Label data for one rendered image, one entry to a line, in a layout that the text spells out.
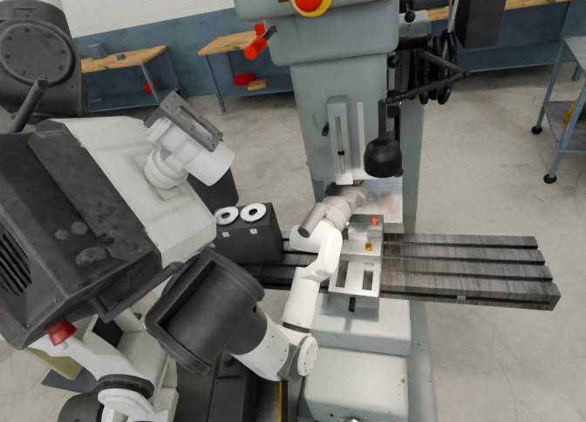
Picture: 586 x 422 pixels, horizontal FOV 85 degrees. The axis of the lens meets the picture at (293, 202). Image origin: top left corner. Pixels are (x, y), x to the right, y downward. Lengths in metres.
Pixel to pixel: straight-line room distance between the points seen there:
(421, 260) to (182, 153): 0.92
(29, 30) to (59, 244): 0.29
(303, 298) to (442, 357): 1.36
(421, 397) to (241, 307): 1.32
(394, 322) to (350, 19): 0.86
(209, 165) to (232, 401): 1.05
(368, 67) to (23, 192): 0.58
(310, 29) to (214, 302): 0.49
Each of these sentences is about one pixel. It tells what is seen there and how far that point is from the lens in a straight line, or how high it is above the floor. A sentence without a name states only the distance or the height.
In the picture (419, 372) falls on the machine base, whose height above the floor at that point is 0.20.
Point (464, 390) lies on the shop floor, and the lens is 1.99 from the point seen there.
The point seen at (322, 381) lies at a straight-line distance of 1.19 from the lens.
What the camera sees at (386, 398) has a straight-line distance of 1.17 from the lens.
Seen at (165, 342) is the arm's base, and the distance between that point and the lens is 0.50.
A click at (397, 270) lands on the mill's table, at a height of 0.91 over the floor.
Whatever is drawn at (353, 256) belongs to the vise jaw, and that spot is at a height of 1.01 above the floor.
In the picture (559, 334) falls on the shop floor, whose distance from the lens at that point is 2.27.
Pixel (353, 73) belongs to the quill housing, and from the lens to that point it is 0.70.
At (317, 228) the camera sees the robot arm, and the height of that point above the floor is 1.27.
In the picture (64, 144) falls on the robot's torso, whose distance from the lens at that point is 0.50.
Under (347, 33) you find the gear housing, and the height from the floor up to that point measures 1.67.
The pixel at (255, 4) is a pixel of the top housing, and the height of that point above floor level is 1.76.
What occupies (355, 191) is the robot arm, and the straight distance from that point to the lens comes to 0.89.
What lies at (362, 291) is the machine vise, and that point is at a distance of 1.01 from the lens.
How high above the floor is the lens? 1.82
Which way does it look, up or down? 39 degrees down
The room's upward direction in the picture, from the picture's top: 14 degrees counter-clockwise
